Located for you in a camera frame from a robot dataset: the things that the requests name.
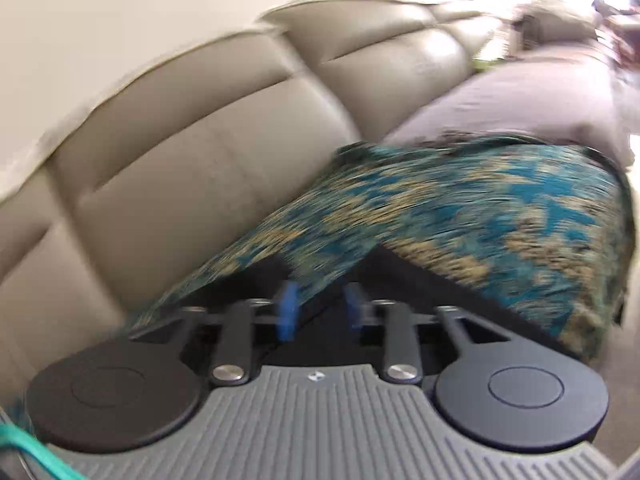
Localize teal paisley patterned blanket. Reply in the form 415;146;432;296
0;130;632;461

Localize grey leather sofa backrest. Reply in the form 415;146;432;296
0;0;640;411

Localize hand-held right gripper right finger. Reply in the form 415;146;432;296
344;281;523;387

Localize grey cloth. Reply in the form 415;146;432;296
380;35;640;171

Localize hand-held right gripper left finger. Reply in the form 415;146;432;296
129;281;302;387

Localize teal cable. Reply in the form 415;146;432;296
0;421;92;480

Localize black pants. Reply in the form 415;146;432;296
190;244;587;367

